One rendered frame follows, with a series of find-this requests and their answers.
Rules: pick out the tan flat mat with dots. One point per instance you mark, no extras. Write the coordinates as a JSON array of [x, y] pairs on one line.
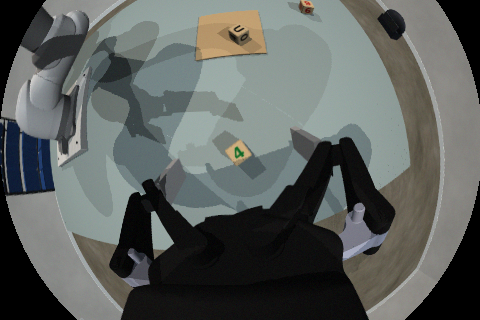
[[213, 39]]

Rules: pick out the tan wooden block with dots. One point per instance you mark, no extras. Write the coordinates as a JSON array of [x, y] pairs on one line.
[[239, 33], [306, 7], [238, 152]]

